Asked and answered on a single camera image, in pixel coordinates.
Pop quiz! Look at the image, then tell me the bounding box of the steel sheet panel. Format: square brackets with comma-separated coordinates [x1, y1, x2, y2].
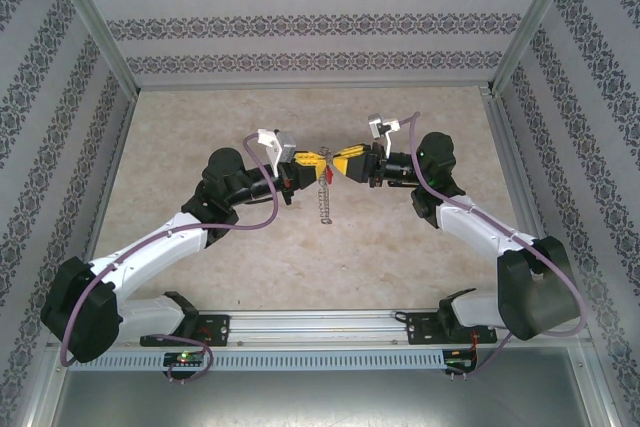
[49, 346, 617, 427]

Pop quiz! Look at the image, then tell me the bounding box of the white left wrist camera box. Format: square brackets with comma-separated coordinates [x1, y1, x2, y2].
[256, 127, 298, 179]

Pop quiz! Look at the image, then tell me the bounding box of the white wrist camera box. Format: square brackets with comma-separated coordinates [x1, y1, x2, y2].
[367, 114, 404, 158]
[256, 127, 298, 179]

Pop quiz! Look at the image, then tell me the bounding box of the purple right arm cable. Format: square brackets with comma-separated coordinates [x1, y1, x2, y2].
[407, 111, 587, 379]

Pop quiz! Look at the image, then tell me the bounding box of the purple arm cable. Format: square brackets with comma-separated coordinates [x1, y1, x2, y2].
[407, 111, 587, 379]
[59, 134, 281, 384]

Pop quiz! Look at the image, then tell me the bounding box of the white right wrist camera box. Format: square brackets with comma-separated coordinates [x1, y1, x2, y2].
[367, 114, 404, 158]

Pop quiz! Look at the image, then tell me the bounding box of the aluminium side rail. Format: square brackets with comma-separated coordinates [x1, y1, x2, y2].
[481, 88, 570, 307]
[68, 90, 137, 312]

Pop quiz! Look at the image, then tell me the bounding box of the aluminium mounting rail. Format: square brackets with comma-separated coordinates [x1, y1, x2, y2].
[47, 310, 595, 349]

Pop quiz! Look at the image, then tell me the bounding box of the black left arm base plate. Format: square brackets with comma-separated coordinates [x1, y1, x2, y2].
[139, 314, 232, 348]

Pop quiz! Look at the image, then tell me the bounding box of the aluminium frame post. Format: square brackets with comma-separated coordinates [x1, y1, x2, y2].
[42, 0, 140, 94]
[489, 0, 585, 94]

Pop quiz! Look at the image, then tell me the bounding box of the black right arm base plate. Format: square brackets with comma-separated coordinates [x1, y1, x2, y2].
[405, 311, 499, 347]

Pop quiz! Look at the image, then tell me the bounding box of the grey slotted cable duct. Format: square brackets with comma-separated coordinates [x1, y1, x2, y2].
[67, 349, 447, 371]

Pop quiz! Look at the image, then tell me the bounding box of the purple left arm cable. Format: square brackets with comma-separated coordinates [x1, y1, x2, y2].
[59, 134, 281, 384]

